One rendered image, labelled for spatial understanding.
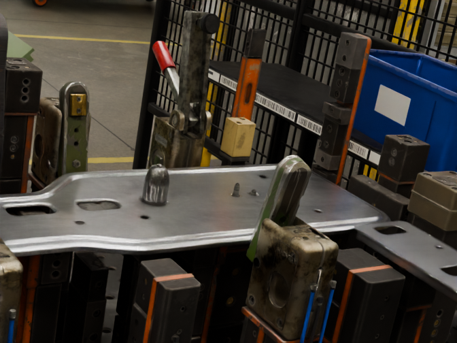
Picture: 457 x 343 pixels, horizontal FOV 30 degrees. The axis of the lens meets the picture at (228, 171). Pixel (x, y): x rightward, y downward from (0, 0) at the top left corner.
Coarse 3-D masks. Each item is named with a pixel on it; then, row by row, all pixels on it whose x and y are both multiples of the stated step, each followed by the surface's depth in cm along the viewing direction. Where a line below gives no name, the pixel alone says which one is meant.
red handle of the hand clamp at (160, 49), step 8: (152, 48) 131; (160, 48) 129; (160, 56) 129; (168, 56) 129; (160, 64) 129; (168, 64) 128; (168, 72) 127; (176, 72) 128; (168, 80) 127; (176, 80) 127; (176, 88) 126; (176, 96) 126; (192, 112) 124; (192, 120) 123
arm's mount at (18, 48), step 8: (8, 32) 159; (8, 40) 157; (16, 40) 155; (8, 48) 154; (16, 48) 153; (24, 48) 151; (32, 48) 150; (8, 56) 152; (16, 56) 150; (24, 56) 149
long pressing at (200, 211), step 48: (48, 192) 104; (96, 192) 108; (192, 192) 114; (240, 192) 117; (336, 192) 124; (48, 240) 93; (96, 240) 95; (144, 240) 96; (192, 240) 99; (240, 240) 103
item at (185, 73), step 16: (192, 16) 120; (208, 16) 118; (192, 32) 120; (208, 32) 119; (192, 48) 121; (208, 48) 122; (192, 64) 122; (208, 64) 123; (192, 80) 123; (192, 96) 123; (192, 128) 126
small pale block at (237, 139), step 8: (232, 120) 127; (240, 120) 127; (248, 120) 128; (224, 128) 128; (232, 128) 126; (240, 128) 126; (248, 128) 127; (224, 136) 128; (232, 136) 127; (240, 136) 126; (248, 136) 127; (224, 144) 128; (232, 144) 127; (240, 144) 127; (248, 144) 128; (224, 152) 128; (232, 152) 127; (240, 152) 127; (248, 152) 128; (224, 160) 129; (232, 160) 127; (240, 160) 128; (248, 160) 129
